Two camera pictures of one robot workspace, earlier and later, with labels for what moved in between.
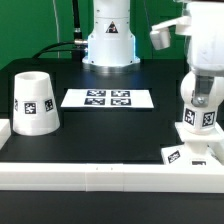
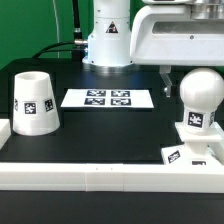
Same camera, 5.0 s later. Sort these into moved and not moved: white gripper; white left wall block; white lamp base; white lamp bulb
Moved: white gripper
Not moved: white left wall block; white lamp base; white lamp bulb
